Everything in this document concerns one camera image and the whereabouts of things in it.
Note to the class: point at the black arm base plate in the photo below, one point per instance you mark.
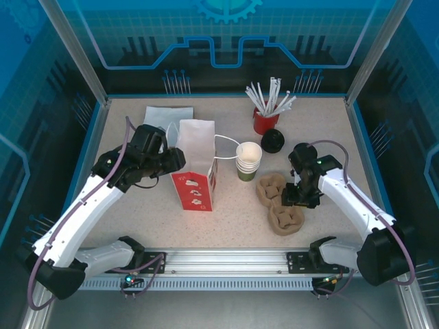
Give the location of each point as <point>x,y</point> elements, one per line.
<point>145,260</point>
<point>296,262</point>

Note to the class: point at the white paper-wrapped straw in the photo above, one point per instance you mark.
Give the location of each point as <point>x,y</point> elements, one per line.
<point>255,99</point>
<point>258,96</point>
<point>262,96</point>
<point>286,105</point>
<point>282,101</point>
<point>271,95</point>
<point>276,96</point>
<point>284,110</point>

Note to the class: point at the white napkin stack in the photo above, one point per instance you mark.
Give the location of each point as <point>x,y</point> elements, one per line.
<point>161,114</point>

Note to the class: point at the aluminium front rail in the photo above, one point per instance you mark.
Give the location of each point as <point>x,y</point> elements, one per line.
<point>223,260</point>

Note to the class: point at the stack of paper cups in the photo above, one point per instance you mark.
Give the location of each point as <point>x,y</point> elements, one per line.
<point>248,156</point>

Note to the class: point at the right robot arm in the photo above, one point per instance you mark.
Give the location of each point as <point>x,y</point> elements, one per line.
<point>348,204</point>

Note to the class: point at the brown pulp cup carrier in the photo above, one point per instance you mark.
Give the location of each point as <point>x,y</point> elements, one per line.
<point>284,222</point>

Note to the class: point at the black lid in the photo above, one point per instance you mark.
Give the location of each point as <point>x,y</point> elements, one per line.
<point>272,141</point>

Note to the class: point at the small LED connector board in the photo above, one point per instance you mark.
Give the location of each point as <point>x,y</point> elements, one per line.
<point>132,279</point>
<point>331,279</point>

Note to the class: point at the red paper gift bag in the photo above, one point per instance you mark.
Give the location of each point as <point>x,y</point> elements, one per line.
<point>195,192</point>

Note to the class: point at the aluminium frame post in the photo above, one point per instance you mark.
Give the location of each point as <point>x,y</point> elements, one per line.
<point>78,55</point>
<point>375,55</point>

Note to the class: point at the red straw holder cup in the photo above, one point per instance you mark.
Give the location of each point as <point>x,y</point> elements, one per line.
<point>265,123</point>

